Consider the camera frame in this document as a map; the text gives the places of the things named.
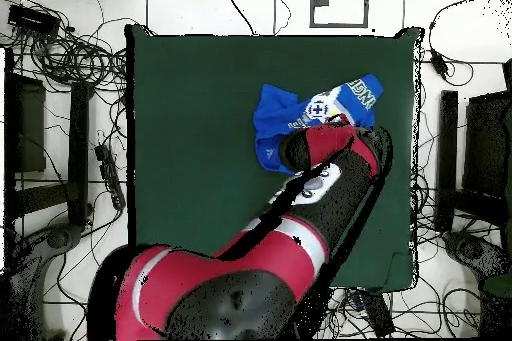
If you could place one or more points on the blue printed t-shirt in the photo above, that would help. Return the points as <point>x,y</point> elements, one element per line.
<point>276,117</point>

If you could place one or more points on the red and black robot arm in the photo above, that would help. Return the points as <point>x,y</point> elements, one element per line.
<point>240,277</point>

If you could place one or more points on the black power adapter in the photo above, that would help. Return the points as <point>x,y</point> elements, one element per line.
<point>438,63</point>

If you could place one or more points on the dark green table cloth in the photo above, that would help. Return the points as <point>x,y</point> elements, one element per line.
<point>180,117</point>

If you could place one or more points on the black floor stand base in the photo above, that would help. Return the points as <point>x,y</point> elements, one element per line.
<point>472,251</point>
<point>60,237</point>

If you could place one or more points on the black power strip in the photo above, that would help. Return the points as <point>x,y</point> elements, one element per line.
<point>376,313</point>
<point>110,177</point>

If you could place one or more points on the black electronics box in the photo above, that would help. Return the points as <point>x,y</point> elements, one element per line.
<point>34,19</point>

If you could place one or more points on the black metal frame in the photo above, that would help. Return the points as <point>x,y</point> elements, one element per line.
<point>78,137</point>
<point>448,137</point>

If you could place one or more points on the grey square floor frame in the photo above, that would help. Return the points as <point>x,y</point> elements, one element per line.
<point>366,1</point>

